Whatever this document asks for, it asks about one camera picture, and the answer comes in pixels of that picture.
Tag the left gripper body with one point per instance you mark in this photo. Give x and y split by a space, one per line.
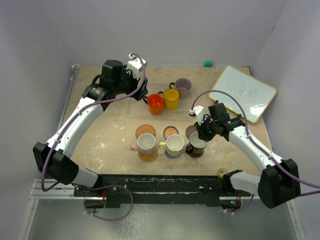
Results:
130 83

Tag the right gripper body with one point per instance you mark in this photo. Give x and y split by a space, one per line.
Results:
208 128

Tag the dark wooden coaster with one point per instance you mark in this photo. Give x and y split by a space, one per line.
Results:
190 130
195 155

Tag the black mug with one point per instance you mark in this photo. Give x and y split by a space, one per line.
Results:
195 145

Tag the olive green mug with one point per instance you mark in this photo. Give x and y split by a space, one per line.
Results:
173 145

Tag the orange black rimmed coaster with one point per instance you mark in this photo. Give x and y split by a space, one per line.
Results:
170 130

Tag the yellow mug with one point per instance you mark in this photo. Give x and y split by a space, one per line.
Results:
171 98

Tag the woven rattan coaster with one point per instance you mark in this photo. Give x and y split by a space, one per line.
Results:
148 158
145 128

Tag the blue smiley coaster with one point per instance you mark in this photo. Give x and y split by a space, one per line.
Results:
170 156

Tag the purple grey mug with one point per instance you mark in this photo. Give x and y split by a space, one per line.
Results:
183 86

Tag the pink mug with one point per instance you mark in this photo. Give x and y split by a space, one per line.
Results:
145 144

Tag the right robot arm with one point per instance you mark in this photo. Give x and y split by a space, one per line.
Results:
277 182

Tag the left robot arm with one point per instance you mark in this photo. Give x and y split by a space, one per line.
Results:
116 82

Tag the clear plastic tray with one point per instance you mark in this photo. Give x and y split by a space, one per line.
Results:
139 109

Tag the orange mug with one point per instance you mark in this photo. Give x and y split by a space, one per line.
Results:
155 103

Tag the small whiteboard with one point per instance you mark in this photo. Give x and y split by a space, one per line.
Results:
240 92

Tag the green object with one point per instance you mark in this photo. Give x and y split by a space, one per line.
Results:
208 64

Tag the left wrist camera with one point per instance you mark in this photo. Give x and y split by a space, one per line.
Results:
135 65

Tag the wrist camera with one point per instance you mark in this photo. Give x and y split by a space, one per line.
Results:
135 65
199 113

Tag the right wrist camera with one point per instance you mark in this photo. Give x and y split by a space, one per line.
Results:
199 113

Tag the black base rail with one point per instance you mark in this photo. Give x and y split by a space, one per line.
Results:
118 189

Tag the aluminium frame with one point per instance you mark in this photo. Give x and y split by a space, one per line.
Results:
59 192

